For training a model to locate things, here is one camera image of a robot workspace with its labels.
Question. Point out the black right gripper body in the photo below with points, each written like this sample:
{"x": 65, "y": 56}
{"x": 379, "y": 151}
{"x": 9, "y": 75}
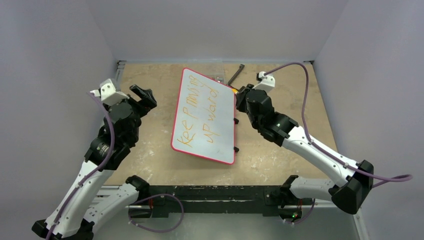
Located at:
{"x": 243, "y": 97}

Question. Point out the black metal rod tool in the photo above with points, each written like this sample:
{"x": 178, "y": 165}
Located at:
{"x": 236, "y": 74}

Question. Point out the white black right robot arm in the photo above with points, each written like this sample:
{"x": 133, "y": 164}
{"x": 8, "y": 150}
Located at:
{"x": 348, "y": 182}

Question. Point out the pink framed whiteboard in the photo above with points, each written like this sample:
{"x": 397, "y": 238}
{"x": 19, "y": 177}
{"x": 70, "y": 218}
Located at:
{"x": 204, "y": 124}

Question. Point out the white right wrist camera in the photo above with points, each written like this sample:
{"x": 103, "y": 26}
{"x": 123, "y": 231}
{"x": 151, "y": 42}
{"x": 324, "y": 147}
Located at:
{"x": 265, "y": 82}

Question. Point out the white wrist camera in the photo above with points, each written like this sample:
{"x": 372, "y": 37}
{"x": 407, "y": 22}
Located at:
{"x": 265, "y": 82}
{"x": 109, "y": 92}

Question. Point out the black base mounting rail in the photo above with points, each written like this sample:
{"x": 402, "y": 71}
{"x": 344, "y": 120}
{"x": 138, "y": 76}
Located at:
{"x": 266, "y": 200}

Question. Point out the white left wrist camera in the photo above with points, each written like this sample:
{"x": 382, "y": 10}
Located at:
{"x": 109, "y": 92}

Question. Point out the clear plastic screw box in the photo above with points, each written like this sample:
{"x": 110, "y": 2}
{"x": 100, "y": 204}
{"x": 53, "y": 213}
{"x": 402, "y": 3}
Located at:
{"x": 213, "y": 70}

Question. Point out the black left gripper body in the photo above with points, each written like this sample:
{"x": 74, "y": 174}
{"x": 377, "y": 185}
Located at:
{"x": 139, "y": 109}

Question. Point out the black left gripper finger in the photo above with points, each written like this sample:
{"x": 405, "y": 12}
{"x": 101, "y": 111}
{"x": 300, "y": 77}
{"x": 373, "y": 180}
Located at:
{"x": 141, "y": 93}
{"x": 149, "y": 101}

